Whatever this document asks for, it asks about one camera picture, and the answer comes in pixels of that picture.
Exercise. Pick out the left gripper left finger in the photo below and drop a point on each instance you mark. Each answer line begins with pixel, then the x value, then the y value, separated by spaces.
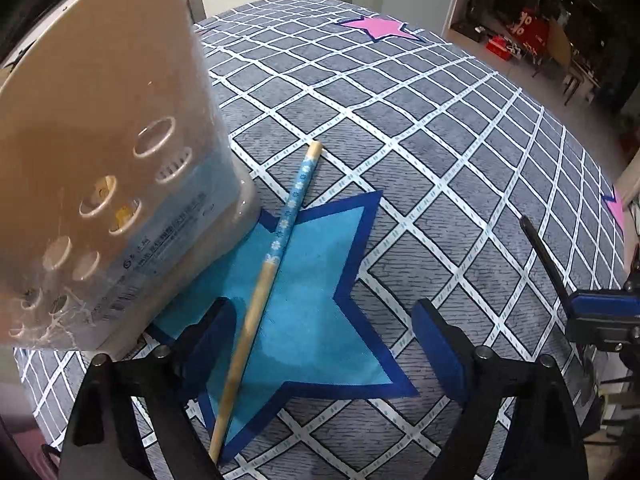
pixel 199 347

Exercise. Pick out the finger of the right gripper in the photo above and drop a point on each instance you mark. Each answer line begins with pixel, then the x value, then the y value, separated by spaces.
pixel 611 303

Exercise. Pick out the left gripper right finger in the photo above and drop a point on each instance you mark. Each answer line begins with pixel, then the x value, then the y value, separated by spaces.
pixel 447 348

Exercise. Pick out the blue-patterned bamboo chopstick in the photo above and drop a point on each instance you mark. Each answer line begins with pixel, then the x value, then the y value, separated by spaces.
pixel 259 299

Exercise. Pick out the black handled spoon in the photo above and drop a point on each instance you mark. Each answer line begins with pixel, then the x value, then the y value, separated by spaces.
pixel 545 259

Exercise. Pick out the beige plastic utensil holder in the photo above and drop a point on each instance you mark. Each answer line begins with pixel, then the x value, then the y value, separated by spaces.
pixel 118 183

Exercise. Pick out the grey checkered star tablecloth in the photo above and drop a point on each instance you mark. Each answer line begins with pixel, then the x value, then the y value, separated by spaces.
pixel 429 159

